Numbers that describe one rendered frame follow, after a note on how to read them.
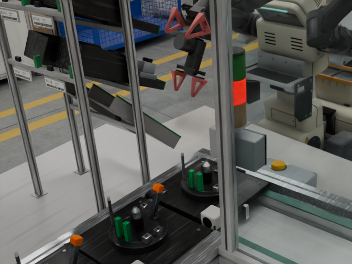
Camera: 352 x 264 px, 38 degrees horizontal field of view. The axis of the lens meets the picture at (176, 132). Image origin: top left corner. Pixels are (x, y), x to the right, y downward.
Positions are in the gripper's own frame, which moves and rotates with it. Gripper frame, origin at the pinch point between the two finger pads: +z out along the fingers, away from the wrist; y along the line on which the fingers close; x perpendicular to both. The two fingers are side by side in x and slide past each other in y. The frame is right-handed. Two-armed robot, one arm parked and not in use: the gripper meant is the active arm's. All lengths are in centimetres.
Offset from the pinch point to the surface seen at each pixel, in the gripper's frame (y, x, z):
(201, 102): -193, 191, -94
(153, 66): 2.3, 1.4, 12.9
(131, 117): 5.9, 6.6, 27.6
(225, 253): 49, 21, 40
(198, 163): 15.7, 28.2, 21.1
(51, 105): -289, 153, -8
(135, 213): 32, 8, 48
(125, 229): 34, 8, 52
